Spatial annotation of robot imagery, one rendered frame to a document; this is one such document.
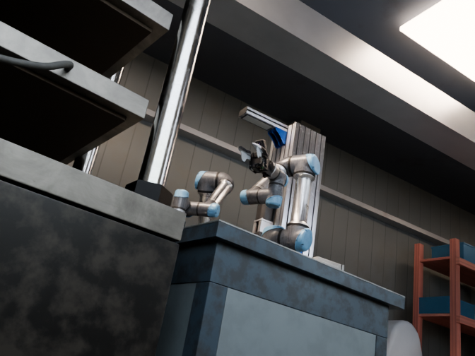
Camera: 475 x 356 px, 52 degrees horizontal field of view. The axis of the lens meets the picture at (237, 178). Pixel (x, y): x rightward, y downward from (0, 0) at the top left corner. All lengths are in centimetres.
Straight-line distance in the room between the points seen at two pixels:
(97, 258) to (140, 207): 13
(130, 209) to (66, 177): 13
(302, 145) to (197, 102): 250
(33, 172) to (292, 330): 68
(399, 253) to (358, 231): 75
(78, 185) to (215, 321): 40
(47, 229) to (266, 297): 52
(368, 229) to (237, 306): 541
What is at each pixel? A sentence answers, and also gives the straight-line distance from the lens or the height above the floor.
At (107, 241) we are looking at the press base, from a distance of 90.
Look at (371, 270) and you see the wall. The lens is 635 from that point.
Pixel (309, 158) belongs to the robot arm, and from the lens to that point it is 259.
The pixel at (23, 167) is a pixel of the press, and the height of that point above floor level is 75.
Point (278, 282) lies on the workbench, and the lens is 116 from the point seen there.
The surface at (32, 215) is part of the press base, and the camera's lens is 86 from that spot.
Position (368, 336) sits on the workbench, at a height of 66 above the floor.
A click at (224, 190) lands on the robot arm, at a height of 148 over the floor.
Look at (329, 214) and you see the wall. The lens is 601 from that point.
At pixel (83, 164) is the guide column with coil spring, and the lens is 141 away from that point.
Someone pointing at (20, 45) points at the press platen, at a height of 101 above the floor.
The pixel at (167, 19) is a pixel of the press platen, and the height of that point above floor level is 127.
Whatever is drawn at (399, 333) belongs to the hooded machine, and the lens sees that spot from 539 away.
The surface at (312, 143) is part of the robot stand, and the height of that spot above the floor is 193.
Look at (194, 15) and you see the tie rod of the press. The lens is 123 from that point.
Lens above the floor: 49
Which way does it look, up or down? 23 degrees up
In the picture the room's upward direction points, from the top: 10 degrees clockwise
